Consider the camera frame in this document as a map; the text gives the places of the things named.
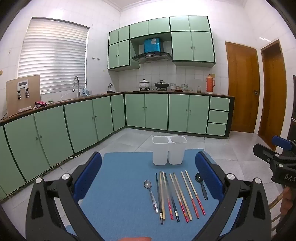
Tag orange thermos flask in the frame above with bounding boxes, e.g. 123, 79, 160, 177
206, 74, 216, 94

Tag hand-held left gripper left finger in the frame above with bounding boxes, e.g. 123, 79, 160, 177
25, 152, 103, 241

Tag black spoon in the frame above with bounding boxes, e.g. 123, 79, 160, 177
195, 173, 208, 201

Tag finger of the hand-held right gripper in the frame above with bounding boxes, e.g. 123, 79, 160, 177
271, 136, 296, 153
253, 144, 284, 168

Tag green base cabinets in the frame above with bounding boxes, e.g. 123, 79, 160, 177
0, 91, 236, 201

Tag plain wooden door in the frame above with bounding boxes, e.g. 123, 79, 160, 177
258, 39, 287, 151

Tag blue hood chimney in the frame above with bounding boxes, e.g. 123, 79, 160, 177
144, 38, 162, 53

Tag white window blinds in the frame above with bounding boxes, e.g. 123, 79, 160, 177
18, 17, 90, 95

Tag black wok with lid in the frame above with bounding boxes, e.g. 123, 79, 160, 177
154, 80, 170, 90

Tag green drawer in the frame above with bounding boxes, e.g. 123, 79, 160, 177
209, 96, 230, 112
206, 123, 227, 137
208, 110, 229, 124

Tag chrome kitchen faucet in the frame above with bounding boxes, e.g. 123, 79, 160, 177
72, 76, 81, 98

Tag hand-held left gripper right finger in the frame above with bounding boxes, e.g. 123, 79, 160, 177
194, 151, 271, 241

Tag red patterned wooden chopstick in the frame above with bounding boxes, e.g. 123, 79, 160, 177
185, 170, 206, 215
162, 171, 174, 220
181, 171, 200, 219
169, 173, 189, 223

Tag black range hood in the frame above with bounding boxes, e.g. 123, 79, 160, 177
131, 52, 173, 63

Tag wooden door with handle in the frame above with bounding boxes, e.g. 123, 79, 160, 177
225, 41, 260, 133

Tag metal spoon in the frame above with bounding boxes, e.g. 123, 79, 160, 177
144, 180, 159, 214

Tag person's right forearm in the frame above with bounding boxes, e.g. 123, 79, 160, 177
280, 185, 294, 217

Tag green wall cabinets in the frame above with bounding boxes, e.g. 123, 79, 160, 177
108, 15, 216, 72

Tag blue table mat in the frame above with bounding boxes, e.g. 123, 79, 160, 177
66, 148, 245, 241

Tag white floor cable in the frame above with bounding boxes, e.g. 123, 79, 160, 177
50, 148, 84, 167

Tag dark wooden furniture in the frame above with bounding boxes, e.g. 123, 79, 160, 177
287, 75, 296, 144

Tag white two-compartment utensil holder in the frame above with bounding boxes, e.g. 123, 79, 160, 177
152, 136, 187, 166

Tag light wooden bar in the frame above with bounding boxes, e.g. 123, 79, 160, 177
269, 192, 284, 209

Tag dark blue-tipped chopstick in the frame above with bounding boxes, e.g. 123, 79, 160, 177
164, 174, 180, 223

